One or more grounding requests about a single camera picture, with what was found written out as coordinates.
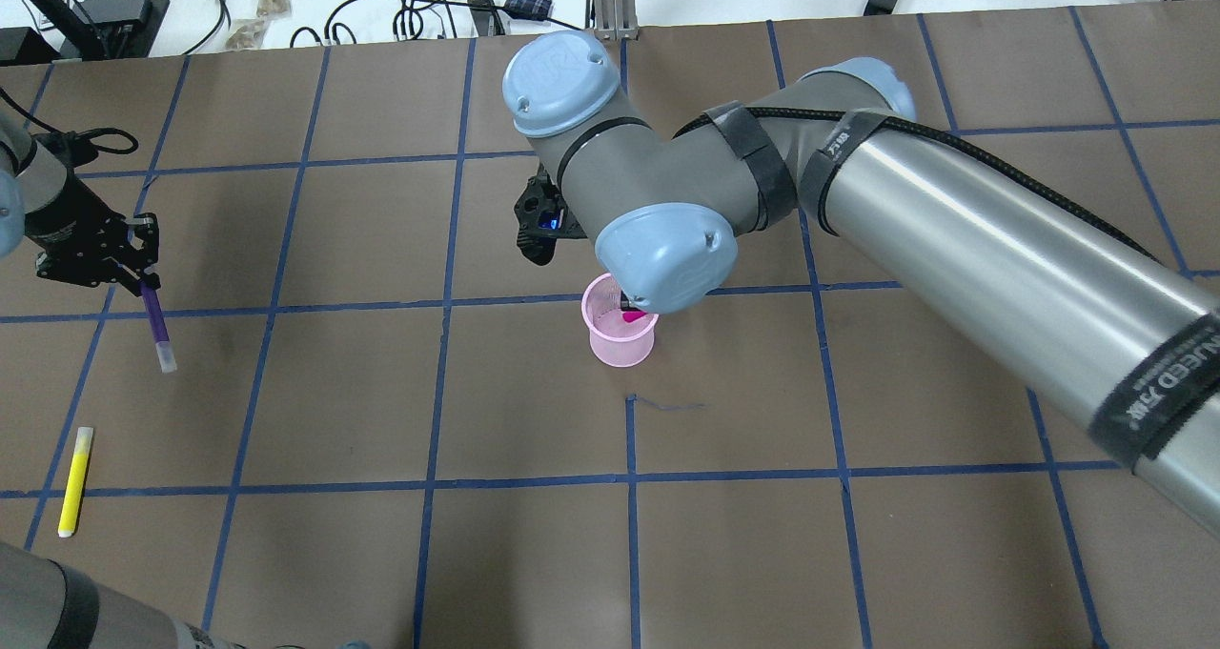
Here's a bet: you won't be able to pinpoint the pink mesh cup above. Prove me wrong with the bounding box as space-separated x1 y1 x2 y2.
580 273 660 368

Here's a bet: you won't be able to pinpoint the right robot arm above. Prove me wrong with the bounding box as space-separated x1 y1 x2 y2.
501 30 1218 533

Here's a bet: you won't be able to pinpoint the black power adapter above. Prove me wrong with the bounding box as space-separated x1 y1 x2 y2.
73 0 171 59

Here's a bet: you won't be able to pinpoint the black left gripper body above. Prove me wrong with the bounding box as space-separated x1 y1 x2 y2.
24 183 160 288

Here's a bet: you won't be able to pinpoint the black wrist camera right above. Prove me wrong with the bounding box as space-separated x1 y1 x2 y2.
514 168 587 266

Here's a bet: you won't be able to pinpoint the purple pen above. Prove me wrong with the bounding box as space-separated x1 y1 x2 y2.
140 281 178 375

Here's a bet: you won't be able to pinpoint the aluminium frame post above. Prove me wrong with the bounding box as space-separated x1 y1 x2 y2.
586 0 641 41

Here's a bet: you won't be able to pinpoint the yellow pen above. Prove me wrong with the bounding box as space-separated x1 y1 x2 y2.
57 426 94 537

